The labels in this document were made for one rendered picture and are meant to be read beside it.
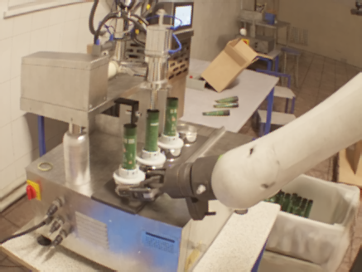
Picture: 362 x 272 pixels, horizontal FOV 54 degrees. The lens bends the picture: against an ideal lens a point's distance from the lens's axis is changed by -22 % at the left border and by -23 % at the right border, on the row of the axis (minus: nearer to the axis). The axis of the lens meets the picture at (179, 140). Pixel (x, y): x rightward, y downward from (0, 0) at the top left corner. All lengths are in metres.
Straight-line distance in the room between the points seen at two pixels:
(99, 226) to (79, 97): 0.32
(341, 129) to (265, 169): 0.16
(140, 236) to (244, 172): 0.37
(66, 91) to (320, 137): 0.59
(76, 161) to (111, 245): 0.23
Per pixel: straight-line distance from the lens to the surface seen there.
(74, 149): 1.01
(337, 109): 0.66
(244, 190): 0.69
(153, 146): 1.05
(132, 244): 1.01
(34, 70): 1.04
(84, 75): 0.93
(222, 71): 2.73
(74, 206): 1.06
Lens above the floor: 1.54
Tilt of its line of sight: 23 degrees down
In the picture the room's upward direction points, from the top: 5 degrees clockwise
